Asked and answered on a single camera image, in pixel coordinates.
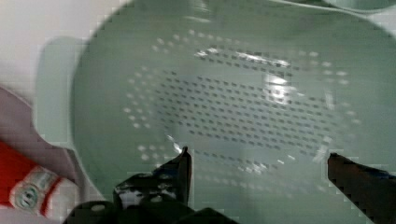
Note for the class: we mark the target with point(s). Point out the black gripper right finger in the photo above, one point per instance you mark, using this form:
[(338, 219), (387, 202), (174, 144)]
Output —
[(372, 190)]

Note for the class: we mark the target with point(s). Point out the green plastic cup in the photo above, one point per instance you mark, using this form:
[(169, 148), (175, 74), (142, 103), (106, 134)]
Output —
[(362, 5)]

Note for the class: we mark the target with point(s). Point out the red plush ketchup bottle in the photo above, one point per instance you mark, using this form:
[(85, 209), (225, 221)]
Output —
[(31, 188)]

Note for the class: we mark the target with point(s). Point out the grey round plate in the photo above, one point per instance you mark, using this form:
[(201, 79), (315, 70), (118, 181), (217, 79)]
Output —
[(18, 132)]

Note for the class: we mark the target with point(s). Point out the green plastic strainer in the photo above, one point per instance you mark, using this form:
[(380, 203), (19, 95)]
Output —
[(260, 92)]

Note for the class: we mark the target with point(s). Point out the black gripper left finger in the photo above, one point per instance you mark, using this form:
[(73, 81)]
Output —
[(158, 197)]

